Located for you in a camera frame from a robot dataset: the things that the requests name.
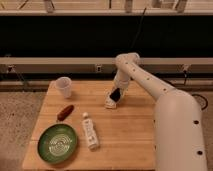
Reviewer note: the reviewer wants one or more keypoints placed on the green patterned plate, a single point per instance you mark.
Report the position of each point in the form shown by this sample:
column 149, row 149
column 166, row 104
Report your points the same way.
column 57, row 143

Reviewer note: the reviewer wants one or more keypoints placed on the white wall outlet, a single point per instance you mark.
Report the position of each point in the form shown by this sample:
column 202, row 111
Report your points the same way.
column 99, row 68

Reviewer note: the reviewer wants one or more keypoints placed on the brown sausage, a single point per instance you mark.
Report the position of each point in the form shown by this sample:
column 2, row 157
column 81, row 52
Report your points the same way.
column 65, row 112

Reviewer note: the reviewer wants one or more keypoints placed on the white plastic bottle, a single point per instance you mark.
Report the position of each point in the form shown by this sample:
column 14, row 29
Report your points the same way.
column 90, row 133

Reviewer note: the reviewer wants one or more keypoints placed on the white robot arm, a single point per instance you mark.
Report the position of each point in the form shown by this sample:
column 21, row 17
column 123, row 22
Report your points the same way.
column 179, row 136

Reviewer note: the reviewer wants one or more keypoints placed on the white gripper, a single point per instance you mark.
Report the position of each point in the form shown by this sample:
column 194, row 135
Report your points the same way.
column 121, row 80

